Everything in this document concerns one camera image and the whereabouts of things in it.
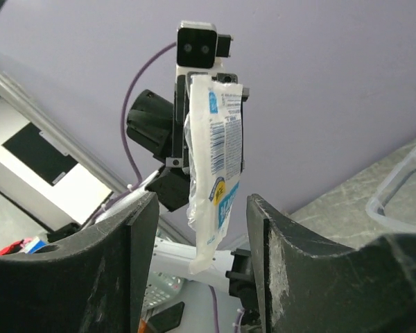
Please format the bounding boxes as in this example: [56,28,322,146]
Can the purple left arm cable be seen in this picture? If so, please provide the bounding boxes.
[119,41,178,188]

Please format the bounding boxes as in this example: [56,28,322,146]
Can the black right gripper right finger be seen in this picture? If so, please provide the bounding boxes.
[246,194,416,332]

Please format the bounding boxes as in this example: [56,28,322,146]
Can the white gauze dressing packet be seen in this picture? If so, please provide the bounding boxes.
[184,74,243,275]

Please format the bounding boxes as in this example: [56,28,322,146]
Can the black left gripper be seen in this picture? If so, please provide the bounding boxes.
[126,72,249,212]

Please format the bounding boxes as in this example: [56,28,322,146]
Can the aluminium frame rail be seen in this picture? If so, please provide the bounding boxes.
[0,71,126,193]

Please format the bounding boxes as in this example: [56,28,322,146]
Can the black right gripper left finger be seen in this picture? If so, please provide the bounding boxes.
[0,193,159,332]

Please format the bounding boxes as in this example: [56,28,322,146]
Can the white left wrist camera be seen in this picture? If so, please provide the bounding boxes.
[175,20,234,77]

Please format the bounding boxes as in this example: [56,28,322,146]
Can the clear plastic medicine box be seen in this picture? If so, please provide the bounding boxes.
[365,147,416,233]

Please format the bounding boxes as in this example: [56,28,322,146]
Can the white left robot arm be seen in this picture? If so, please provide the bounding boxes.
[92,71,260,324]

